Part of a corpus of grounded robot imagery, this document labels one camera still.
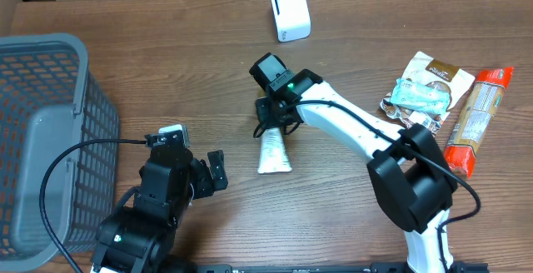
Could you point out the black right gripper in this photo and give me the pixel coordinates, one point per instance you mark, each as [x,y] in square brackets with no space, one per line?
[266,112]

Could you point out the white barcode scanner stand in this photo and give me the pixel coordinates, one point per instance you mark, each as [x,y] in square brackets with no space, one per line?
[292,19]

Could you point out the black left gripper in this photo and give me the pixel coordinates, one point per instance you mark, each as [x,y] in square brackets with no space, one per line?
[204,175]

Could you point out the beige dried fruit pouch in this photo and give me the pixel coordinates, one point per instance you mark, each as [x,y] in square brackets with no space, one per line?
[424,69]

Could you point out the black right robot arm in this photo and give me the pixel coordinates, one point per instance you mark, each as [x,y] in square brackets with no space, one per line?
[409,176]

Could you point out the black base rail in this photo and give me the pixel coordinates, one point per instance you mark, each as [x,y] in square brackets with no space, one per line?
[378,267]

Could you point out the white Pantene tube gold cap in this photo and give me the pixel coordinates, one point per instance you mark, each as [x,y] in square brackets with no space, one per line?
[273,157]

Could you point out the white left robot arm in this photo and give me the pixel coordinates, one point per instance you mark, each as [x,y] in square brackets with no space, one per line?
[139,234]

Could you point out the grey plastic shopping basket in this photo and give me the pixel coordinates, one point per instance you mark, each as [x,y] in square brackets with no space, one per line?
[58,149]

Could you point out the teal snack packet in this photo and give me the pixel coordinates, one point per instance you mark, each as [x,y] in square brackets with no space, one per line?
[433,97]

